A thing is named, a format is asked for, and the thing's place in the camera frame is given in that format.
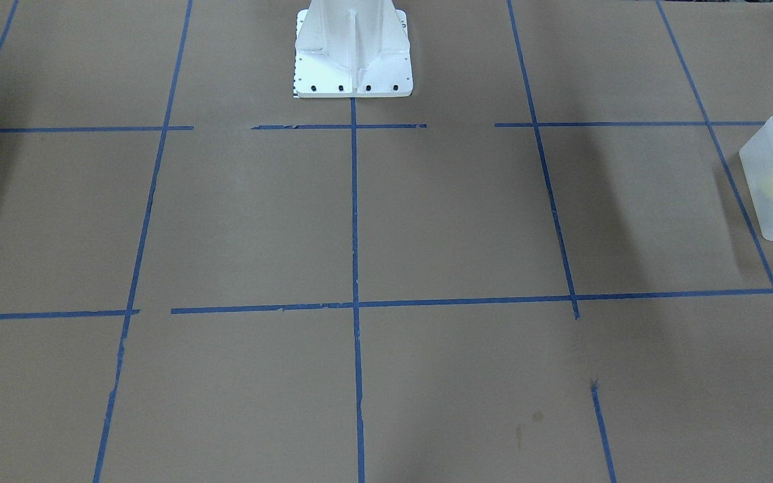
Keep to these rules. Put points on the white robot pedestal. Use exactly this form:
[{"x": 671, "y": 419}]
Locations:
[{"x": 352, "y": 49}]

